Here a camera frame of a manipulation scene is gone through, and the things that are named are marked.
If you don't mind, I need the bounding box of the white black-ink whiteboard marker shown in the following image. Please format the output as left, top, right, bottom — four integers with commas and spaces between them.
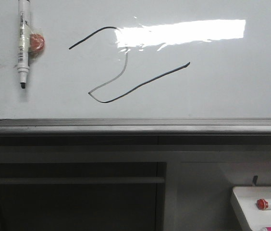
16, 0, 46, 90

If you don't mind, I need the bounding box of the white plastic marker tray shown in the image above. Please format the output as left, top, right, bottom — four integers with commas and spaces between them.
231, 186, 271, 231

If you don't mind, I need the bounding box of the white whiteboard with frame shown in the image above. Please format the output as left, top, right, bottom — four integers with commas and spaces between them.
0, 0, 271, 146

